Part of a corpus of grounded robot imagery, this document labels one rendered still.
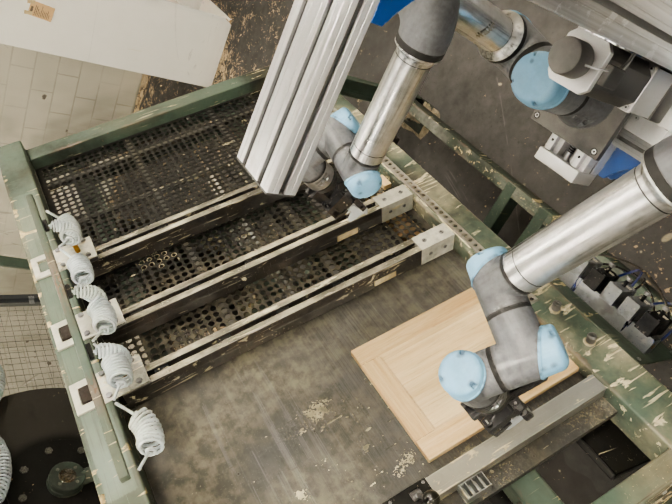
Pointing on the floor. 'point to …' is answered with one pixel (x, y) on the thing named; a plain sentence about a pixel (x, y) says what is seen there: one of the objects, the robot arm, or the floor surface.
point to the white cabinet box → (123, 34)
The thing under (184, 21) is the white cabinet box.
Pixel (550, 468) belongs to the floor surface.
